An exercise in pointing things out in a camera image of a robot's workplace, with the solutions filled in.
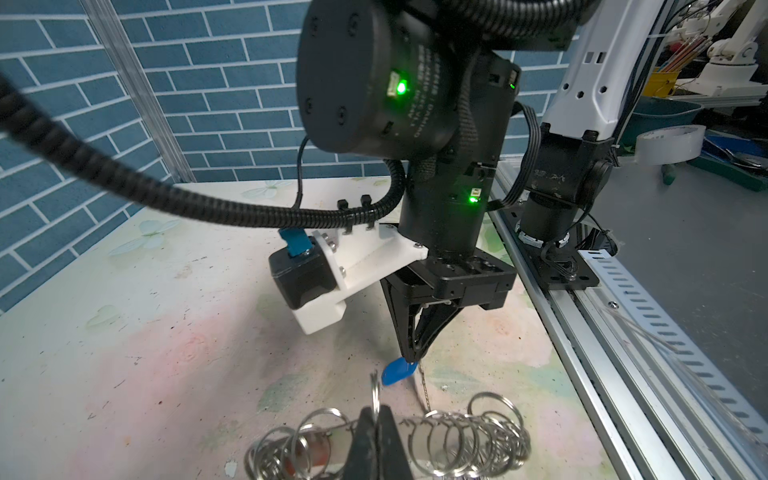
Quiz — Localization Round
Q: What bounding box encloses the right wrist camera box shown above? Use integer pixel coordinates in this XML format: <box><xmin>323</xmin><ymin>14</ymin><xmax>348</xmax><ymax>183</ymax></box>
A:
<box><xmin>269</xmin><ymin>223</ymin><xmax>428</xmax><ymax>335</ymax></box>

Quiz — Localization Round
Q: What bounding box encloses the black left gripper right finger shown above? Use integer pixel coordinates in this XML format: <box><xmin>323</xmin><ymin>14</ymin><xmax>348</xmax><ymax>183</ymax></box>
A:
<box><xmin>376</xmin><ymin>405</ymin><xmax>414</xmax><ymax>480</ymax></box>

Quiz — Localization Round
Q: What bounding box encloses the large metal keyring band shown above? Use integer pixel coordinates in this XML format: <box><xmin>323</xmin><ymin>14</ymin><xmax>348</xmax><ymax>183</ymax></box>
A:
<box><xmin>243</xmin><ymin>379</ymin><xmax>532</xmax><ymax>479</ymax></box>

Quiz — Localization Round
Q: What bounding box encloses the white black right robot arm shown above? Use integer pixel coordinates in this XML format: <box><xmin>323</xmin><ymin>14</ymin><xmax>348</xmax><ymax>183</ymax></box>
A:
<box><xmin>1</xmin><ymin>1</ymin><xmax>662</xmax><ymax>364</ymax></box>

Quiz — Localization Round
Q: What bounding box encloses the white tape roll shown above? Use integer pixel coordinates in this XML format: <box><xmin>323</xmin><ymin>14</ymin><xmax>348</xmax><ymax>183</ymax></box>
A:
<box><xmin>635</xmin><ymin>125</ymin><xmax>706</xmax><ymax>166</ymax></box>

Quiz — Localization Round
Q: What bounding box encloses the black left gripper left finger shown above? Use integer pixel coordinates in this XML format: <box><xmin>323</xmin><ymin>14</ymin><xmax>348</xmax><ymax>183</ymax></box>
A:
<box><xmin>342</xmin><ymin>407</ymin><xmax>379</xmax><ymax>480</ymax></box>

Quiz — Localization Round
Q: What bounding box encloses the aluminium front rail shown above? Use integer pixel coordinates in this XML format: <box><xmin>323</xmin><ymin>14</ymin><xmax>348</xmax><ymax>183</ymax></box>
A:
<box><xmin>492</xmin><ymin>211</ymin><xmax>767</xmax><ymax>479</ymax></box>

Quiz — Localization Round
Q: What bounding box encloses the red tagged key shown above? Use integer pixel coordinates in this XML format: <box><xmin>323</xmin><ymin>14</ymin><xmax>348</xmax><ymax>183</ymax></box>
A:
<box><xmin>284</xmin><ymin>439</ymin><xmax>331</xmax><ymax>479</ymax></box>

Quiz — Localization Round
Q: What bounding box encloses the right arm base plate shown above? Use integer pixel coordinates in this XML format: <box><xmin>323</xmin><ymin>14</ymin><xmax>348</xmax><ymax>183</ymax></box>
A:
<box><xmin>501</xmin><ymin>201</ymin><xmax>619</xmax><ymax>291</ymax></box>

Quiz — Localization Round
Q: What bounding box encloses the aluminium left corner post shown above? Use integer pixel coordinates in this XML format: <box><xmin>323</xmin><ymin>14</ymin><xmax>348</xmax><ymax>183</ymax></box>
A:
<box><xmin>80</xmin><ymin>0</ymin><xmax>196</xmax><ymax>183</ymax></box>

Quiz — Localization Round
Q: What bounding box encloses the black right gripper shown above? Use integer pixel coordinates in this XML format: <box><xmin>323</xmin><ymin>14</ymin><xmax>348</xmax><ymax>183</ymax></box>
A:
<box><xmin>381</xmin><ymin>248</ymin><xmax>517</xmax><ymax>363</ymax></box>

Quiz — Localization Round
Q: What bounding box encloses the blue tagged key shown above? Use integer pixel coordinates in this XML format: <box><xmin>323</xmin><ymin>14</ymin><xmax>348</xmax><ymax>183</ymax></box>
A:
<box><xmin>380</xmin><ymin>358</ymin><xmax>432</xmax><ymax>414</ymax></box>

